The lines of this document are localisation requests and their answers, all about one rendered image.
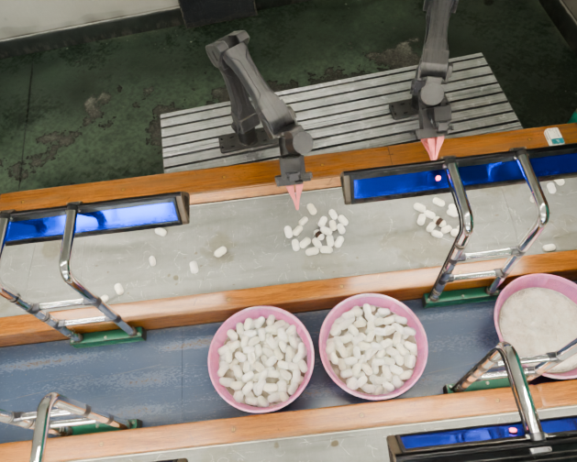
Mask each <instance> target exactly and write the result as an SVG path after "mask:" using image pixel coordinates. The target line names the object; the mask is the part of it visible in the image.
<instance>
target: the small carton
mask: <svg viewBox="0 0 577 462"><path fill-rule="evenodd" d="M544 135H545V137H546V139H547V141H548V143H549V145H550V146H554V145H561V144H564V143H565V142H564V140H563V138H562V136H561V134H560V131H559V129H558V128H557V127H554V128H547V129H546V130H545V132H544Z"/></svg>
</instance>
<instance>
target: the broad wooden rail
mask: <svg viewBox="0 0 577 462"><path fill-rule="evenodd" d="M554 127H557V128H558V129H559V131H560V134H561V136H562V138H563V140H564V142H565V143H564V144H569V143H576V142H577V123H569V124H562V125H555V126H541V127H533V128H525V129H518V130H510V131H503V132H495V133H488V134H481V135H473V136H466V137H452V138H444V141H443V143H442V145H441V148H440V150H439V152H438V158H437V160H439V159H440V157H443V156H450V155H456V158H457V157H465V156H472V155H480V154H487V153H495V152H502V151H509V149H510V148H518V147H527V149H534V148H541V147H547V146H549V143H548V141H547V139H546V137H545V135H544V132H545V130H546V129H547V128H554ZM304 160H305V171H312V175H313V178H311V181H303V184H304V186H303V190H302V192H308V191H315V190H324V189H331V188H338V187H341V182H340V173H341V172H343V171H355V170H359V169H367V168H374V167H382V166H390V165H397V164H405V163H412V162H420V161H428V160H430V157H429V155H428V153H427V150H426V148H425V147H424V145H423V143H422V142H415V143H407V144H399V145H392V146H384V147H377V148H363V149H355V150H348V151H340V152H333V153H326V154H318V155H311V156H304ZM276 175H281V169H280V161H279V160H278V159H275V160H267V161H262V162H252V163H244V164H237V165H229V166H222V167H214V168H207V169H200V170H186V171H178V172H170V173H163V174H155V175H148V176H140V177H133V178H126V179H118V180H111V181H96V182H88V183H81V184H74V185H66V186H59V187H51V188H44V189H37V190H28V191H21V192H7V193H0V211H3V210H10V209H15V210H16V211H24V210H31V209H39V208H47V207H54V206H62V205H67V203H69V202H77V201H82V202H83V203H90V202H98V201H105V200H113V199H120V198H128V197H136V196H143V195H151V194H158V193H176V192H179V191H182V192H188V193H189V195H190V205H196V204H210V203H218V202H225V201H233V200H240V199H249V198H256V197H263V196H271V195H278V194H287V193H289V192H288V191H287V189H286V186H280V187H277V183H276V182H275V178H274V177H275V176H276Z"/></svg>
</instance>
